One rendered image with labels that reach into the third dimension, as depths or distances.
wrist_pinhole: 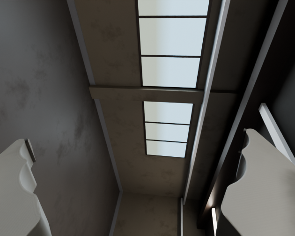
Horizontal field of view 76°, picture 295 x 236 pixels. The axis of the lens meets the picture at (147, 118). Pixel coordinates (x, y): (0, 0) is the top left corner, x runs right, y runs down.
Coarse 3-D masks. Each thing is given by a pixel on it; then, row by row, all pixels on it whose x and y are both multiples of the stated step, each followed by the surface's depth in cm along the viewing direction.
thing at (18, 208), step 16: (16, 144) 10; (0, 160) 9; (16, 160) 9; (32, 160) 11; (0, 176) 8; (16, 176) 8; (32, 176) 9; (0, 192) 7; (16, 192) 7; (32, 192) 9; (0, 208) 7; (16, 208) 7; (32, 208) 7; (0, 224) 6; (16, 224) 6; (32, 224) 6; (48, 224) 8
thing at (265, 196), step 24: (240, 144) 11; (264, 144) 10; (240, 168) 9; (264, 168) 8; (288, 168) 8; (240, 192) 7; (264, 192) 7; (288, 192) 7; (240, 216) 6; (264, 216) 6; (288, 216) 6
